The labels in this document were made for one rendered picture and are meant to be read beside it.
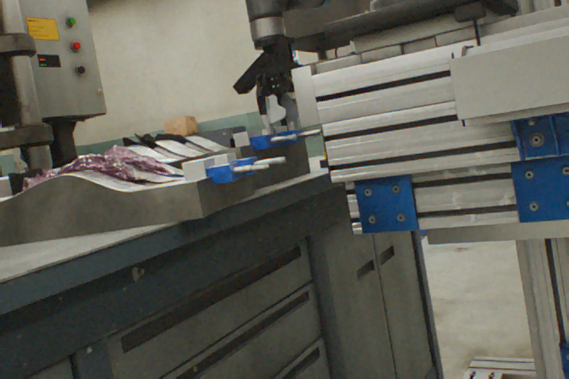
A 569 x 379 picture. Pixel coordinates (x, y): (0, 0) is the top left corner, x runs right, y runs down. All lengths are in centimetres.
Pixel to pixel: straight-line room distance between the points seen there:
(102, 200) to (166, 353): 25
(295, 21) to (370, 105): 454
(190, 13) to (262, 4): 791
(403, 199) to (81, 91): 137
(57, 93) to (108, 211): 109
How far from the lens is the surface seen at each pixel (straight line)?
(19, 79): 176
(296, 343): 126
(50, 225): 98
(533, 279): 110
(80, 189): 94
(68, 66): 203
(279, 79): 125
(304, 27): 533
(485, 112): 68
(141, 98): 970
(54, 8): 206
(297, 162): 132
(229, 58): 876
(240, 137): 119
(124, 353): 90
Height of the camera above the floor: 90
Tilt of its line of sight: 3 degrees down
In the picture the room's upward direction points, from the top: 10 degrees counter-clockwise
